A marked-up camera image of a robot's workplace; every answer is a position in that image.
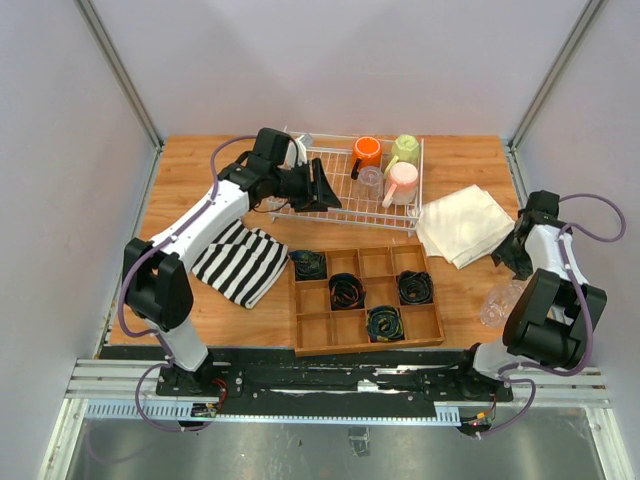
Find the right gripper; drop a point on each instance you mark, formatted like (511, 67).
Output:
(504, 256)

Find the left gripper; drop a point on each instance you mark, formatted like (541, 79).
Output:
(321, 188)

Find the orange enamel mug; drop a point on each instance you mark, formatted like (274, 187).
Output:
(366, 152)

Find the rolled belt top left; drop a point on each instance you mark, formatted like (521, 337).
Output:
(309, 265)

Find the rolled belt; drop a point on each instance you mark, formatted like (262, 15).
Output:
(346, 292)
(415, 288)
(309, 265)
(384, 324)

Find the cream folded cloth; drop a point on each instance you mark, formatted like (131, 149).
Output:
(463, 226)

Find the aluminium rail frame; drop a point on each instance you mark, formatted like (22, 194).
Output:
(114, 425)

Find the yellow-green mug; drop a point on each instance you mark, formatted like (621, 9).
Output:
(405, 148)

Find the white wire dish rack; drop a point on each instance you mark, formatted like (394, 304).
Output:
(358, 207)

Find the rolled belt middle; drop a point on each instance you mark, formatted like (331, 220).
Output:
(346, 292)

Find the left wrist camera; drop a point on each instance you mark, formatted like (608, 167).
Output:
(297, 150)

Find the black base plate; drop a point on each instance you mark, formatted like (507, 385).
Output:
(277, 382)

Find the black white striped cloth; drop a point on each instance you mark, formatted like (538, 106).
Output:
(242, 264)

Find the rolled belt right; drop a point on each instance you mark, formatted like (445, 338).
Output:
(415, 288)

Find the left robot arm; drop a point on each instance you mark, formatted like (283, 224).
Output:
(155, 284)

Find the pink white mug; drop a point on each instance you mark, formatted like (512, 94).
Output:
(401, 183)

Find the rolled belt bottom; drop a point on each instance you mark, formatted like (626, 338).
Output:
(384, 324)

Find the wooden compartment tray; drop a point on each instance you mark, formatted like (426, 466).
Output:
(319, 330)

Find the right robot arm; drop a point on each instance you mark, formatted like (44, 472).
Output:
(551, 325)

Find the clear plastic cup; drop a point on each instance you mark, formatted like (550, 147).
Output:
(500, 302)
(370, 184)

